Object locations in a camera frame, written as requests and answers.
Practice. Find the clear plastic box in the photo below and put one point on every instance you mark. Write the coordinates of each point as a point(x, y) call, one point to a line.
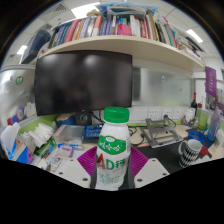
point(68, 133)

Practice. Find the blue plastic box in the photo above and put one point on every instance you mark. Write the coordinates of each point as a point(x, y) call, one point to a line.
point(93, 131)

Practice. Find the black red-edged desk mat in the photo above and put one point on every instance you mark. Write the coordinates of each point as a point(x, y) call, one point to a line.
point(163, 155)

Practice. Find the flat round red coaster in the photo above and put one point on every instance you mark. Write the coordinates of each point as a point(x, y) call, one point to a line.
point(206, 152)

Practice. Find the stack of white napkins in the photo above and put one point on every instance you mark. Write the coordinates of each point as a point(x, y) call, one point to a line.
point(41, 132)

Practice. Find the white green-capped drink bottle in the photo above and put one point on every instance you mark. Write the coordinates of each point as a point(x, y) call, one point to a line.
point(113, 150)

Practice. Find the black computer monitor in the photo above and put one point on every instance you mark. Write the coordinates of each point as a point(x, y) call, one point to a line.
point(83, 81)

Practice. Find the purple pennant flag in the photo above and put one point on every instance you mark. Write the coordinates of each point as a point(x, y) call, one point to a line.
point(211, 81)

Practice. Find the round blue container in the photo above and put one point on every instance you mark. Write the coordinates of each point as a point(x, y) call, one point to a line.
point(66, 119)

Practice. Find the white wall outlet strip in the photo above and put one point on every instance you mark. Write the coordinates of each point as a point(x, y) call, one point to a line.
point(156, 114)

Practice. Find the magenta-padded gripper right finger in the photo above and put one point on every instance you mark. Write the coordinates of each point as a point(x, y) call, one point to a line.
point(151, 170)

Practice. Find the black white checkered mug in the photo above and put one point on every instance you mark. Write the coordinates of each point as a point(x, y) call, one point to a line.
point(190, 153)

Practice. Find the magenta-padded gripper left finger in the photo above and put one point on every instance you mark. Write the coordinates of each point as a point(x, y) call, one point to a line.
point(73, 170)

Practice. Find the grey metal laptop stand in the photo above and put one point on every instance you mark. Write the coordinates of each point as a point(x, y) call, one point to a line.
point(161, 133)

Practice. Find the dark wine bottle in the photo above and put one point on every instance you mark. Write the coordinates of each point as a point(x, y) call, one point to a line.
point(194, 105)

